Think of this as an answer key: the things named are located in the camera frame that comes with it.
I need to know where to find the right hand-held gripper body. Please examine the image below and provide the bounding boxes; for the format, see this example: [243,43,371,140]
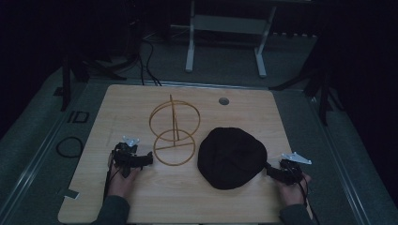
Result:
[277,151,313,186]

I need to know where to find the black cable loop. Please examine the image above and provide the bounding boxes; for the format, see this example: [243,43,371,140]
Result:
[55,136,84,158]

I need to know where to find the white metal stand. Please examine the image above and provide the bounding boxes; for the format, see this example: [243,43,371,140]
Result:
[170,0,278,79]

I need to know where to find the person's left hand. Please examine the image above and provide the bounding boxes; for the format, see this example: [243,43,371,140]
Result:
[107,161,143,200]

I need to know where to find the right hand-held gripper cable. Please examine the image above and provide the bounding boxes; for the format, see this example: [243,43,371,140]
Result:
[298,174,321,225]

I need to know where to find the person's right hand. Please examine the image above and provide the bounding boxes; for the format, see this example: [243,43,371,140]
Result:
[275,172,313,207]

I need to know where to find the left hand-held gripper cable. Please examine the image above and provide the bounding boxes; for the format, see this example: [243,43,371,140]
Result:
[102,151,116,201]

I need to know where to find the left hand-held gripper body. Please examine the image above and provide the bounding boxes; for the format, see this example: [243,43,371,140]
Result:
[112,135,141,179]

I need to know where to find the hand-held gripper cable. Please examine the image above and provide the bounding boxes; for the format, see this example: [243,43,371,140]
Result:
[298,174,321,225]
[102,151,116,201]

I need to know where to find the black floor cables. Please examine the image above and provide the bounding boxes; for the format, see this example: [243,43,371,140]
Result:
[136,37,163,87]

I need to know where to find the gold wire hat stand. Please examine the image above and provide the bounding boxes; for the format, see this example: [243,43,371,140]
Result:
[148,94,202,167]

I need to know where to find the black cloth hat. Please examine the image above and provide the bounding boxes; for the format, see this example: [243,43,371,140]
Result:
[197,127,268,191]

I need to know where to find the black tripod stand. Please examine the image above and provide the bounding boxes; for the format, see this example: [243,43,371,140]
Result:
[268,61,344,128]
[59,52,128,113]

